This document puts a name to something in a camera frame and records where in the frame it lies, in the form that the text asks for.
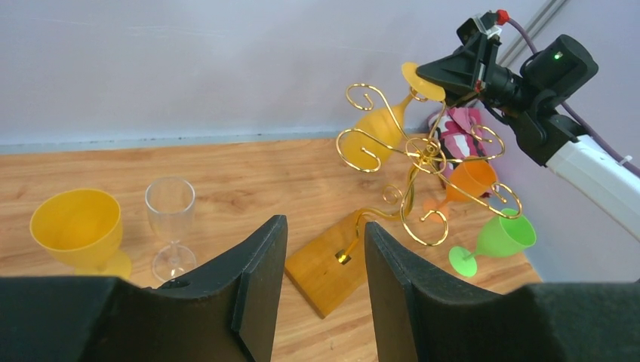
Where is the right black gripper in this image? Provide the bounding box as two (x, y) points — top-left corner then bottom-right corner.
(416, 32), (522, 108)

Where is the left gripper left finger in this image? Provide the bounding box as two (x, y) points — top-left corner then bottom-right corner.
(1, 215), (288, 361)

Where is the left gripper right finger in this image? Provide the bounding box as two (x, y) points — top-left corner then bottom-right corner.
(364, 222), (639, 361)

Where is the gold wire glass rack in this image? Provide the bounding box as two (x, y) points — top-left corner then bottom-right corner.
(284, 82), (524, 320)

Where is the orange wine glass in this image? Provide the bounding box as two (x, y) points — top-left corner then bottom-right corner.
(423, 160), (497, 217)

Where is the yellow wine glass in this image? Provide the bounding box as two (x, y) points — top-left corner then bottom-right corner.
(29, 189), (132, 280)
(336, 62), (445, 173)

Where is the green wine glass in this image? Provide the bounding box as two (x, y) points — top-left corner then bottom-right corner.
(448, 215), (537, 277)

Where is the clear wine glass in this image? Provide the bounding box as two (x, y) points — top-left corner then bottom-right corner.
(145, 176), (197, 282)

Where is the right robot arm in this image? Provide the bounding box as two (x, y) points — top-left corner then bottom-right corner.
(416, 33), (639, 238)

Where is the pink camouflage cloth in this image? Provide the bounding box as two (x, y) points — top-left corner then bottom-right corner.
(435, 108), (486, 159)

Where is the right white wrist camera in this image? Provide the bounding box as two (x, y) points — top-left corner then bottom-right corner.
(456, 11), (508, 44)

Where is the aluminium frame rail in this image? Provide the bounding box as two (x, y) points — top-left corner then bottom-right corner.
(497, 0), (570, 67)

